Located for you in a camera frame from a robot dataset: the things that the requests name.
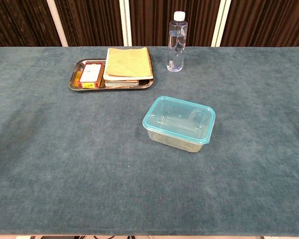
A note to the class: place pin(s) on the white book under notebook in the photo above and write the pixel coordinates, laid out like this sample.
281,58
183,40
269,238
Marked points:
119,83

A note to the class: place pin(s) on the clear plastic water bottle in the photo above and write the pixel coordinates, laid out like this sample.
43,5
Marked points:
175,49

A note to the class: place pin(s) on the white partition post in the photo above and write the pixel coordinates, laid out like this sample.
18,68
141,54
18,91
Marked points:
58,25
125,25
220,25

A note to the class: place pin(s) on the red box with white label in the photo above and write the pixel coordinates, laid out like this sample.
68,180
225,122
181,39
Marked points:
89,72

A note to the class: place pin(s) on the teal container lid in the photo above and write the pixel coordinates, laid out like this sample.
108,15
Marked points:
179,117

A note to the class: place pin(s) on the stainless steel tray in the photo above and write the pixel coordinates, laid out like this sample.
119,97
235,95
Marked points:
74,79

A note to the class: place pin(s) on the teal velvet table cloth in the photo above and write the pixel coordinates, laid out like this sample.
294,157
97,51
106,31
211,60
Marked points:
64,149

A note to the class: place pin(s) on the brown spiral notebook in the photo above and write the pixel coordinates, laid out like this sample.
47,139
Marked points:
127,62

